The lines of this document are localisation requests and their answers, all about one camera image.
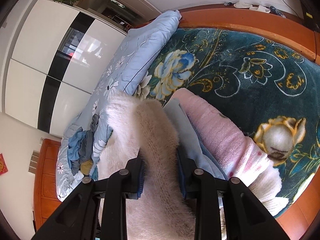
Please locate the teal floral bed blanket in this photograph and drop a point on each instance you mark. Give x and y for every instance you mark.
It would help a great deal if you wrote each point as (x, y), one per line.
(268, 90)

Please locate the light blue floral quilt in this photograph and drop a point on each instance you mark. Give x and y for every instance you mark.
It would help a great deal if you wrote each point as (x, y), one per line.
(125, 72)

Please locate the red wall decoration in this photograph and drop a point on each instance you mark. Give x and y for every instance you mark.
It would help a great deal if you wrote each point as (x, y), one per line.
(3, 166)

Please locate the beige room door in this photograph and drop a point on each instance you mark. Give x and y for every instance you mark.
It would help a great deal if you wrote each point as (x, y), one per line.
(124, 14)

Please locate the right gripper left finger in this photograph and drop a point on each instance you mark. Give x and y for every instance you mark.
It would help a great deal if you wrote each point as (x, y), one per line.
(97, 204)

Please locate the white black glossy wardrobe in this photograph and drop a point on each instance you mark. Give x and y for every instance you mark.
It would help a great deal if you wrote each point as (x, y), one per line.
(57, 60)

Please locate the light blue folded garment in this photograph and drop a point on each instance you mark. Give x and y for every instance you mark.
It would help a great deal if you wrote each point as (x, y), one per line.
(190, 140)

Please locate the beige fuzzy cartoon sweater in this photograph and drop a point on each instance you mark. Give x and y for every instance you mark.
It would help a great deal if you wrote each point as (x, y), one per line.
(142, 127)

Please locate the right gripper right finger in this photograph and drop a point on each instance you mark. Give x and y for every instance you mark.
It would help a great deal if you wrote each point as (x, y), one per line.
(245, 216)

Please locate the wooden bed footboard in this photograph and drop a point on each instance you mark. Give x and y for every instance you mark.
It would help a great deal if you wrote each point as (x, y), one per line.
(300, 219)

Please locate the pink folded towel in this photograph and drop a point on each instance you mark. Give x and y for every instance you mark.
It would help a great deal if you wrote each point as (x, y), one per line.
(238, 155)

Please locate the mustard knit sweater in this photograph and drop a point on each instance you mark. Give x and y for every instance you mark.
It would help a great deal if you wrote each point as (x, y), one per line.
(86, 166)

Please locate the orange wooden headboard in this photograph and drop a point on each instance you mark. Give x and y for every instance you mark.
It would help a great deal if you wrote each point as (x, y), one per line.
(45, 199)

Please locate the grey garment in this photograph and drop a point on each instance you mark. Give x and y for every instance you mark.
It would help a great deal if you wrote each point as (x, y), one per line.
(86, 149)

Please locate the white slippers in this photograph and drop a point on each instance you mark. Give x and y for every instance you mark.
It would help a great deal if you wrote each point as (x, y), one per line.
(243, 5)

